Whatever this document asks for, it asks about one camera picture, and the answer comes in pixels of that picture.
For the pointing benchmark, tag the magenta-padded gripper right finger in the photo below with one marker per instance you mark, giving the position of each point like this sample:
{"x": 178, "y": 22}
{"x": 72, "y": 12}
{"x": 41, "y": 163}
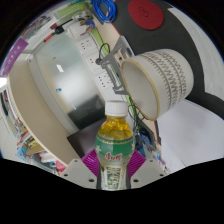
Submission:
{"x": 146, "y": 171}

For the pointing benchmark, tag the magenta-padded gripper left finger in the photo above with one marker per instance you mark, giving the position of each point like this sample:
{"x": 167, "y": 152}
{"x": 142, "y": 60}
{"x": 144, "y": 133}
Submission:
{"x": 80, "y": 171}

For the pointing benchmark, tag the green-labelled clear drink bottle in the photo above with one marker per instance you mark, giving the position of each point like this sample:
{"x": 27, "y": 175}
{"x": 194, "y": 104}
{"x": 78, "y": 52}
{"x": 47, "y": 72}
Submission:
{"x": 115, "y": 150}

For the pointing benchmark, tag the white patterned ceramic mug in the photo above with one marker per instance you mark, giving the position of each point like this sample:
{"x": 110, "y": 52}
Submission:
{"x": 166, "y": 78}

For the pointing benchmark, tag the grey metal laptop stand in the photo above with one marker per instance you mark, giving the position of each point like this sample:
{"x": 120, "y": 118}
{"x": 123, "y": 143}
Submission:
{"x": 113, "y": 65}

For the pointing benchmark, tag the black desk mat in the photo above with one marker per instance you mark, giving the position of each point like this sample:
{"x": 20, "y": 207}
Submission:
{"x": 190, "y": 36}

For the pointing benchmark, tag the flat round red coaster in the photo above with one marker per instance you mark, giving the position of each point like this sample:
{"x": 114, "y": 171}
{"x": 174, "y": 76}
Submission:
{"x": 146, "y": 14}

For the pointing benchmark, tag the white wall power outlets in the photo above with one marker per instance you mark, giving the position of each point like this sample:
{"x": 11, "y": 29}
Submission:
{"x": 91, "y": 56}

